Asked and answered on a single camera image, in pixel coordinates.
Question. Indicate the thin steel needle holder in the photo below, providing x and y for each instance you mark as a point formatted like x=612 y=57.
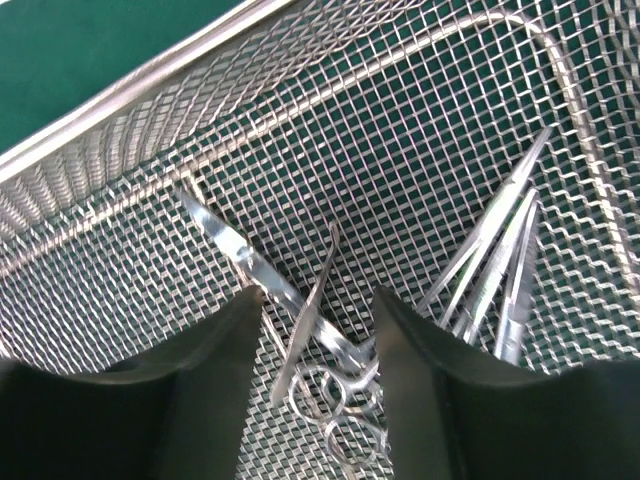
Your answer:
x=304 y=324

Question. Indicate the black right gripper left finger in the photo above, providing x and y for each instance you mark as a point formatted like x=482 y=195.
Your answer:
x=174 y=411

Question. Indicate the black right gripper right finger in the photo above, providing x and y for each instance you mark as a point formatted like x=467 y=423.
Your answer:
x=455 y=412

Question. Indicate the green surgical cloth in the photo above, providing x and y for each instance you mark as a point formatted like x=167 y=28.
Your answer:
x=55 y=55

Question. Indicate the curved steel scissors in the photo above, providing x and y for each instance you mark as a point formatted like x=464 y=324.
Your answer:
x=348 y=371

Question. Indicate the metal mesh instrument tray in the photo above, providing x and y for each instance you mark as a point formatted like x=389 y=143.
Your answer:
x=397 y=119

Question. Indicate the steel surgical forceps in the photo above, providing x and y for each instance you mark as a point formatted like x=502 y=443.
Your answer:
x=481 y=261

